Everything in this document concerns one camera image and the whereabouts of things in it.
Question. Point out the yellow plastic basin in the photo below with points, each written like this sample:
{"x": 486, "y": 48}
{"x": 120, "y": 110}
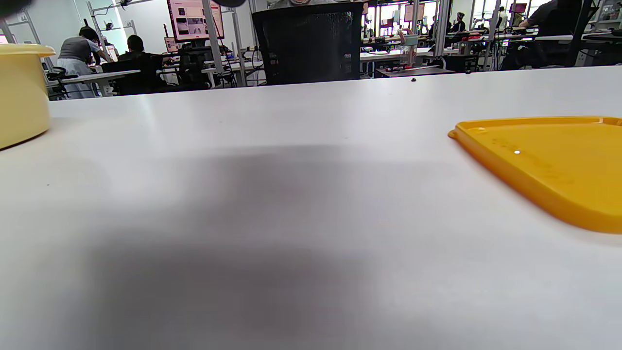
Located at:
{"x": 22, "y": 97}

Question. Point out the white office desk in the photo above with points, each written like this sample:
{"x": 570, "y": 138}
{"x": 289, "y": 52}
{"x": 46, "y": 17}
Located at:
{"x": 97, "y": 76}

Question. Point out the brown side table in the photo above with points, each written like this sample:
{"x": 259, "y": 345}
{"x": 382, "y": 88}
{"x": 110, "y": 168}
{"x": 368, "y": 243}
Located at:
{"x": 413, "y": 71}

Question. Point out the person's right hand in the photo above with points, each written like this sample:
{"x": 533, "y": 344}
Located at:
{"x": 9, "y": 5}

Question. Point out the computer monitor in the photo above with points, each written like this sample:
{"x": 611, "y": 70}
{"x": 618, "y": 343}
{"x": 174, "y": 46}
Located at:
{"x": 194, "y": 19}

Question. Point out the orange container lid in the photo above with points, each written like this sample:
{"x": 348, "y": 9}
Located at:
{"x": 549, "y": 165}

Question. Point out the black mesh office chair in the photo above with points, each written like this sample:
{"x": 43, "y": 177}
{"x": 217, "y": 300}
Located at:
{"x": 306, "y": 43}

